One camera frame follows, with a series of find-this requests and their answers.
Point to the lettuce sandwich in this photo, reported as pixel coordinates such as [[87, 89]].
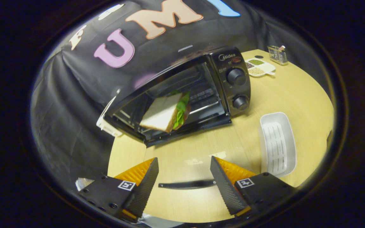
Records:
[[158, 114]]

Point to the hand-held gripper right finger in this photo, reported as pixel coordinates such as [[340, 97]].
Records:
[[223, 186]]

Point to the small white bottle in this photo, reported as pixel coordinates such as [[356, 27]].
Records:
[[282, 47]]

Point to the black toaster oven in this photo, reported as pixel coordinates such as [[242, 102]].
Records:
[[233, 91]]

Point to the white divided seed dish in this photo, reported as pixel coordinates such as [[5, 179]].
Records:
[[258, 68]]

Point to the white plastic tray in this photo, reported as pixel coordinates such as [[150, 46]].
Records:
[[277, 145]]

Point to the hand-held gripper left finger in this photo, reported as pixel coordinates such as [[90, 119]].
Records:
[[146, 186]]

